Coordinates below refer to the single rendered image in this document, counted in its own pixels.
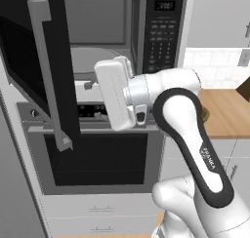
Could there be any silver oven with black window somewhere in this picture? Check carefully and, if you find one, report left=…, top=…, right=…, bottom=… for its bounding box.
left=16, top=100, right=165, bottom=196

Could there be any grey wall cupboard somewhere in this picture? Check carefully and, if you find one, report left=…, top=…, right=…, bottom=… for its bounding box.
left=186, top=0, right=250, bottom=49

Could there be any grey microwave door handle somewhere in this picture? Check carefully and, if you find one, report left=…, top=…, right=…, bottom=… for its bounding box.
left=26, top=0, right=74, bottom=152

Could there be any black and silver microwave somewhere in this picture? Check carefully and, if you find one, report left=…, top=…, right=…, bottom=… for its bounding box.
left=61, top=0, right=190, bottom=103

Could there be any silver drawer handle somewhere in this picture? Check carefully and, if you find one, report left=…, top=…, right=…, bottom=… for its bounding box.
left=89, top=205, right=115, bottom=214
left=91, top=225, right=115, bottom=234

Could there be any olive brown bowl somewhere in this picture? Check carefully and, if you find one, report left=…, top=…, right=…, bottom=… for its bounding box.
left=200, top=106, right=211, bottom=123

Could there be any grey base cupboard door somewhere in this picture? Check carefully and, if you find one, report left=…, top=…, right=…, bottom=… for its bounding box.
left=223, top=138, right=250, bottom=205
left=158, top=135, right=239, bottom=191

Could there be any grey wall outlet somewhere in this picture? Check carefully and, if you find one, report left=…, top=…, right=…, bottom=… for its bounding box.
left=237, top=48, right=250, bottom=67

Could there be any black microwave door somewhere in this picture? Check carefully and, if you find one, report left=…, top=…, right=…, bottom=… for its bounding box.
left=0, top=0, right=82, bottom=152

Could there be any white drawer front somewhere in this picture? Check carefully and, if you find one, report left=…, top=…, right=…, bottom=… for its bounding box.
left=40, top=194, right=161, bottom=219
left=45, top=215, right=161, bottom=238

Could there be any silver base cupboard handle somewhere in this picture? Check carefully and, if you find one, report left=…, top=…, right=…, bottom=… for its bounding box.
left=230, top=164, right=239, bottom=181

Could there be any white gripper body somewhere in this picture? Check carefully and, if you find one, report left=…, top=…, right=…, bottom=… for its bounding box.
left=94, top=55, right=138, bottom=133

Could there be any grey microwave turntable plate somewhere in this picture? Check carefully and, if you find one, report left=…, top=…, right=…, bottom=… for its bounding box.
left=70, top=46, right=132, bottom=74

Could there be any dark brown block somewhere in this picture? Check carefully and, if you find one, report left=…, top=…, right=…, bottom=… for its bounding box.
left=236, top=77, right=250, bottom=102

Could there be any silver oven door handle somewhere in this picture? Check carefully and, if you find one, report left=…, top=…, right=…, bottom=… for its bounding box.
left=26, top=124, right=164, bottom=135

